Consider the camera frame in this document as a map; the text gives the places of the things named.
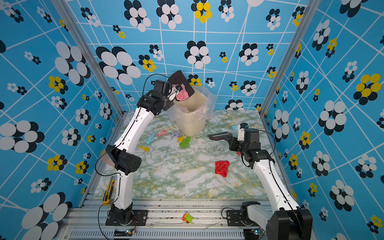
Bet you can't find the black pink hand brush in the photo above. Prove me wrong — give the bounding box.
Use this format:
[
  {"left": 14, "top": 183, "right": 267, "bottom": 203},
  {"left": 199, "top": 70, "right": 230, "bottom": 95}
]
[{"left": 208, "top": 132, "right": 233, "bottom": 142}]

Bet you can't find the black dustpan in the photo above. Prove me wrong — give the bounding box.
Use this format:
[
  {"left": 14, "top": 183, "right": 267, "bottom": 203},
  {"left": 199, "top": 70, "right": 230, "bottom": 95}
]
[{"left": 168, "top": 70, "right": 195, "bottom": 97}]

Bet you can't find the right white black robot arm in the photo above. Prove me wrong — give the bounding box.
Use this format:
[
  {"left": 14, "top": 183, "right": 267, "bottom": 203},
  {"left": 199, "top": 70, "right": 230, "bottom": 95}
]
[{"left": 227, "top": 126, "right": 313, "bottom": 240}]

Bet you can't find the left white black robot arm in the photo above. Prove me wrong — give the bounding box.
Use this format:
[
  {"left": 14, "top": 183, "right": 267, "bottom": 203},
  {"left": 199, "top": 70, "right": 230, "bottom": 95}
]
[{"left": 106, "top": 80, "right": 183, "bottom": 226}]

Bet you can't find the pink crumpled paper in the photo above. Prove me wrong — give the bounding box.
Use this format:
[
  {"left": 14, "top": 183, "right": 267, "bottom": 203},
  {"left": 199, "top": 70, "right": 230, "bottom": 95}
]
[{"left": 176, "top": 90, "right": 189, "bottom": 101}]

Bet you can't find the red crumpled paper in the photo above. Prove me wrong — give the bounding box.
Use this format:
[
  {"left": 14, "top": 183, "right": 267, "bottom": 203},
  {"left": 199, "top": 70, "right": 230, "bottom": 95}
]
[{"left": 215, "top": 161, "right": 230, "bottom": 178}]

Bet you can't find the green crumpled paper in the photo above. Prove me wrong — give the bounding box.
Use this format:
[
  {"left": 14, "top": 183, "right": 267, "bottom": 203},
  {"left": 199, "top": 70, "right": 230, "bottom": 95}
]
[{"left": 179, "top": 137, "right": 191, "bottom": 149}]

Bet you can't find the beige trash bin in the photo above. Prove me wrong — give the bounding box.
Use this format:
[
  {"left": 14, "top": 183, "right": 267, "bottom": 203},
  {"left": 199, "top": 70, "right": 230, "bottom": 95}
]
[{"left": 169, "top": 90, "right": 210, "bottom": 137}]

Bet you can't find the small pink paper scrap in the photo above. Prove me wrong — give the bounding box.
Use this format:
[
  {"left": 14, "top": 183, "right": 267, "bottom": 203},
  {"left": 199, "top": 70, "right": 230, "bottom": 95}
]
[{"left": 156, "top": 130, "right": 168, "bottom": 137}]

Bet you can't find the purple paper scrap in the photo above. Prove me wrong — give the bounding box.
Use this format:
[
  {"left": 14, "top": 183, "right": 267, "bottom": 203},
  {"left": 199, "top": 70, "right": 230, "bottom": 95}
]
[{"left": 171, "top": 131, "right": 181, "bottom": 139}]

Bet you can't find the light blue paper scrap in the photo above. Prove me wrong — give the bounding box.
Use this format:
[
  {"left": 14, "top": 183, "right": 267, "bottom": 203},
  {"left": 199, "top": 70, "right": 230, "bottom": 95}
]
[{"left": 146, "top": 134, "right": 156, "bottom": 145}]

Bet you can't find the pink translucent cup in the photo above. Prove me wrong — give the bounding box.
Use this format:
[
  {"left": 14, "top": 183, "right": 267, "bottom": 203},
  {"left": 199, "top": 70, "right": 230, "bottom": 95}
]
[{"left": 101, "top": 153, "right": 115, "bottom": 167}]

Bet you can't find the small green orange toy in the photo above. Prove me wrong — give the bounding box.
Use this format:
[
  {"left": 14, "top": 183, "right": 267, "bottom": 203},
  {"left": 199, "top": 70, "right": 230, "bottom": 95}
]
[{"left": 182, "top": 213, "right": 194, "bottom": 224}]

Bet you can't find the yellow utility knife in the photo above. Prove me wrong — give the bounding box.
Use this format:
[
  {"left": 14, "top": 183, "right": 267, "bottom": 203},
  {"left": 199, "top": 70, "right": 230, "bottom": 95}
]
[{"left": 103, "top": 180, "right": 115, "bottom": 206}]

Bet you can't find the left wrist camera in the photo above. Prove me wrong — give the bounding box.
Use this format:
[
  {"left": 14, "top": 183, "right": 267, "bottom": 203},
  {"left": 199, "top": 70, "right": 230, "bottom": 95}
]
[{"left": 168, "top": 85, "right": 183, "bottom": 102}]

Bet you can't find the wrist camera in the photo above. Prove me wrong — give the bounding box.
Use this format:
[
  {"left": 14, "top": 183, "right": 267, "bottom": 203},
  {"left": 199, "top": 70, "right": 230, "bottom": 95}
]
[
  {"left": 237, "top": 123, "right": 249, "bottom": 141},
  {"left": 168, "top": 85, "right": 183, "bottom": 102}
]

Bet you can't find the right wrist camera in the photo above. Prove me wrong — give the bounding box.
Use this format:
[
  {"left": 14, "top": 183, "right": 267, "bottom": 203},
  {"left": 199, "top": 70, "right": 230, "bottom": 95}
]
[{"left": 237, "top": 123, "right": 249, "bottom": 141}]

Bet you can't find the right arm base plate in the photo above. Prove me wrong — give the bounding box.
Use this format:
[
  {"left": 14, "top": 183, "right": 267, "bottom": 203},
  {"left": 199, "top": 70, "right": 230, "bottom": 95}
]
[{"left": 226, "top": 209, "right": 257, "bottom": 227}]

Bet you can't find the aluminium frame rail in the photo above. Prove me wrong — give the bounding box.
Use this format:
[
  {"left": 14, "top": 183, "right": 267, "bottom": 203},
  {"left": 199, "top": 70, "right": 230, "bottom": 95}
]
[{"left": 56, "top": 198, "right": 316, "bottom": 240}]

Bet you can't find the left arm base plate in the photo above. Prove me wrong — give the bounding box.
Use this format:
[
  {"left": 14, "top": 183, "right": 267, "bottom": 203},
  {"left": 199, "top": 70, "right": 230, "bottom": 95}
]
[{"left": 105, "top": 210, "right": 149, "bottom": 226}]

